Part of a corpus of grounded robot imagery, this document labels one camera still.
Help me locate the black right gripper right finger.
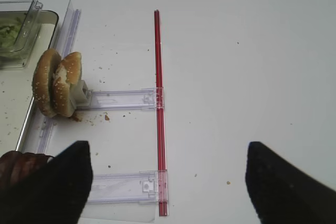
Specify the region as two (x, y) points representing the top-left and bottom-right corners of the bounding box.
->
(245, 142), (335, 223)

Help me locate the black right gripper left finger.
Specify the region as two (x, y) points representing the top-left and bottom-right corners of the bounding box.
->
(1, 141), (93, 223)

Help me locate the stack of meat slices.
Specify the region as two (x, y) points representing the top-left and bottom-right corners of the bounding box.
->
(1, 151), (54, 190)

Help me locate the green shredded lettuce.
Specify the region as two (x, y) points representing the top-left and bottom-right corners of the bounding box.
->
(1, 17), (23, 48)

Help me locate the metal baking tray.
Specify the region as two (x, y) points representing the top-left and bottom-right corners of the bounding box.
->
(1, 10), (59, 154)

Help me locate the white right upper pusher block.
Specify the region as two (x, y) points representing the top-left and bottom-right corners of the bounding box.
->
(70, 80), (91, 109)

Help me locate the red right boundary strip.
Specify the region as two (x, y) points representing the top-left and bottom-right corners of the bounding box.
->
(154, 9), (169, 217)

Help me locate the sesame bun top outer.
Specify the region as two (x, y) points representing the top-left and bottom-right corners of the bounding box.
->
(31, 48), (61, 118)

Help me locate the sesame bun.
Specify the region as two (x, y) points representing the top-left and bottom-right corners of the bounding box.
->
(31, 48), (61, 118)
(52, 52), (82, 118)

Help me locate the sesame bun top inner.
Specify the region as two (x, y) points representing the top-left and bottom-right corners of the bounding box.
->
(52, 52), (82, 118)

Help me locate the clear plastic salad container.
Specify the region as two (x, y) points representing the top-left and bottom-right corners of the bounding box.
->
(1, 0), (43, 69)

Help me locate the clear right lower rail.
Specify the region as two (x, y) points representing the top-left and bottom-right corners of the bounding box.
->
(88, 170), (168, 204)

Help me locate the clear rail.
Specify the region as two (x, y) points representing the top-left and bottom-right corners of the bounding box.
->
(88, 170), (168, 204)
(77, 88), (156, 111)

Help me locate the clear right upper rail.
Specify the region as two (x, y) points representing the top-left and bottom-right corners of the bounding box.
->
(77, 88), (156, 111)

